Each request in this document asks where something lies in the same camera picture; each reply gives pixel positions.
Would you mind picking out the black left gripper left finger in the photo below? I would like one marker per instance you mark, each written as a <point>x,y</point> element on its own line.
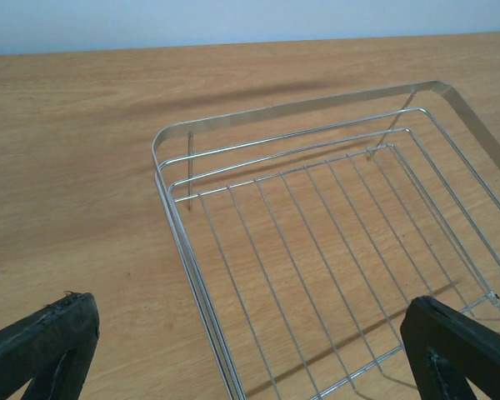
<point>50,351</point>

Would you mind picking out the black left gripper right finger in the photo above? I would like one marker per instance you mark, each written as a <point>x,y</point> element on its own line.
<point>448,351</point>

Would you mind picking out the chrome wire dish rack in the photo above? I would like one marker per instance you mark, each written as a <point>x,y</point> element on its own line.
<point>306,228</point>

